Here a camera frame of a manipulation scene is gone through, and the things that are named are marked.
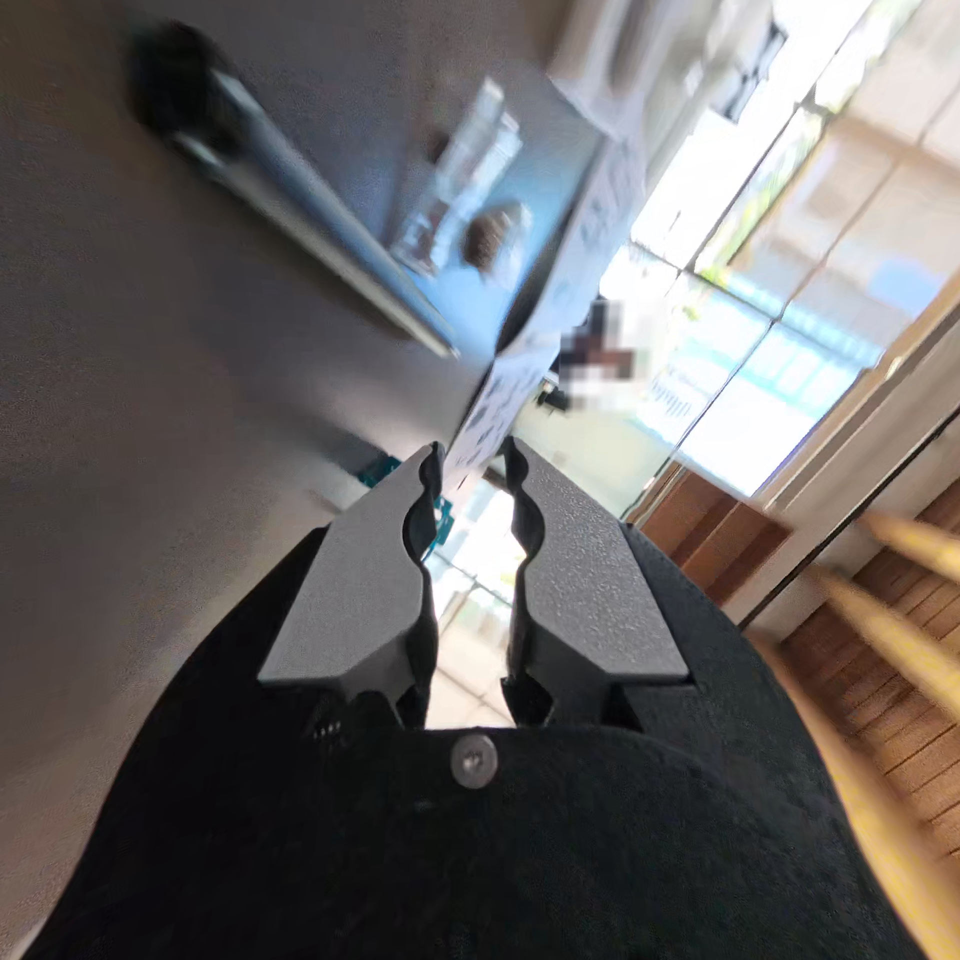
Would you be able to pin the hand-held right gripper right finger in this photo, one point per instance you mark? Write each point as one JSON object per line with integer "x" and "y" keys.
{"x": 592, "y": 607}

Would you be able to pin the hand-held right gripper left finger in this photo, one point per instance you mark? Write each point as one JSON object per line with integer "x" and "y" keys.
{"x": 352, "y": 607}

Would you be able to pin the blue metal bracket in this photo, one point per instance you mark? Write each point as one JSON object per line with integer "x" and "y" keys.
{"x": 375, "y": 471}

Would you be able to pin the black electric screwdriver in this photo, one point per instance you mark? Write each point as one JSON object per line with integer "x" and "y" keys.
{"x": 300, "y": 202}

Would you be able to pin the dark desk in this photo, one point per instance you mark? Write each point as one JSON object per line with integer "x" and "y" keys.
{"x": 150, "y": 375}

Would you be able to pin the instruction booklet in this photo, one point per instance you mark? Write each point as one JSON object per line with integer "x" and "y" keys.
{"x": 592, "y": 225}

